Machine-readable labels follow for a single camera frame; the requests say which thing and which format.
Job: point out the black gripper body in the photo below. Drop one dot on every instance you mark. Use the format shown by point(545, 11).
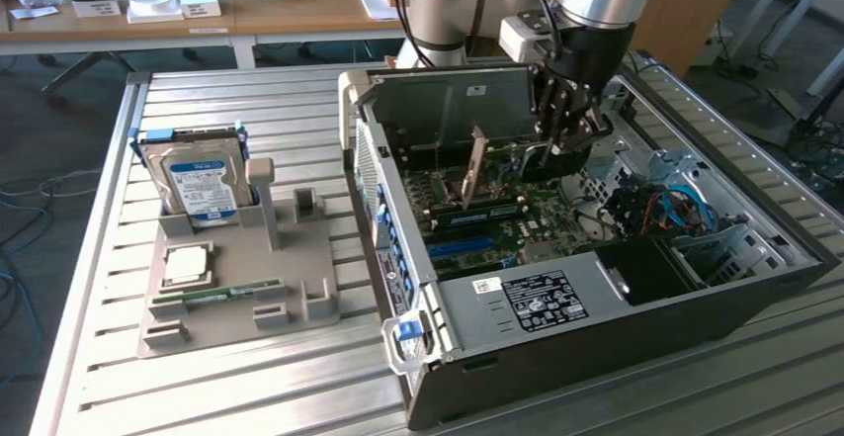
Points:
point(594, 55)

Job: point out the graphics card with metal bracket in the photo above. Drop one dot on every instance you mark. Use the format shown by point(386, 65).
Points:
point(475, 159)

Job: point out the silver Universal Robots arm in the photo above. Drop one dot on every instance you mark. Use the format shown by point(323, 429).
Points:
point(449, 6)

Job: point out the wooden cabinet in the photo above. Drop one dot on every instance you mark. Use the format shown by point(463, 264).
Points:
point(693, 11)

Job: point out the installed RAM stick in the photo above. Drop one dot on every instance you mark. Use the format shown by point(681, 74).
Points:
point(478, 214)

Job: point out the green motherboard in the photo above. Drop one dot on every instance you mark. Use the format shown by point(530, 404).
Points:
point(502, 238)

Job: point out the black disk bay box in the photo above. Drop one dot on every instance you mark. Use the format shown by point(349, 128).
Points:
point(650, 270)

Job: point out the white table leg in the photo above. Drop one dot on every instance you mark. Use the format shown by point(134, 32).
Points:
point(789, 8)

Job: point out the blue expansion slot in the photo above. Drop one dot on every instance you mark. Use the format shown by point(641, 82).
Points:
point(462, 248)

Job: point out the white paper stack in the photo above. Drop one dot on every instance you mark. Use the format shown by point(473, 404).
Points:
point(379, 3)

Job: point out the grey power supply unit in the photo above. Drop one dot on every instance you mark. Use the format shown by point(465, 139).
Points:
point(527, 302)

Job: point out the black open PC case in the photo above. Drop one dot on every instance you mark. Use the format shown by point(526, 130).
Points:
point(594, 332)

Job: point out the hard disk with blue label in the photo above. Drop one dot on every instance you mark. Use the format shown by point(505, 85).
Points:
point(198, 179)

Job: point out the grey parts rack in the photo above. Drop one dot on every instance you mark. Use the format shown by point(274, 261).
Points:
point(265, 283)

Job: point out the wooden desk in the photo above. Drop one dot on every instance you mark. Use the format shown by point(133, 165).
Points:
point(198, 26)

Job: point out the plain white box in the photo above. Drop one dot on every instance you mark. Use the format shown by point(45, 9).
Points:
point(201, 3)

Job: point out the silver CPU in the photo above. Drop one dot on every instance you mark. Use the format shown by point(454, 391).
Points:
point(187, 263)

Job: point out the white tape roll on box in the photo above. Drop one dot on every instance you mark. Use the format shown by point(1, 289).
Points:
point(155, 6)

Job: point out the green RAM stick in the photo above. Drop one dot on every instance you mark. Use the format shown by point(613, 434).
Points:
point(211, 297)

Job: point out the white box with black top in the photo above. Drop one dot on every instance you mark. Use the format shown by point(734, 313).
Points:
point(94, 0)

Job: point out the white label card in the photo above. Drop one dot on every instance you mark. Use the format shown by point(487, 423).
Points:
point(34, 12)

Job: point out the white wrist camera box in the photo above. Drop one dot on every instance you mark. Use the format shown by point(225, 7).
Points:
point(525, 35)

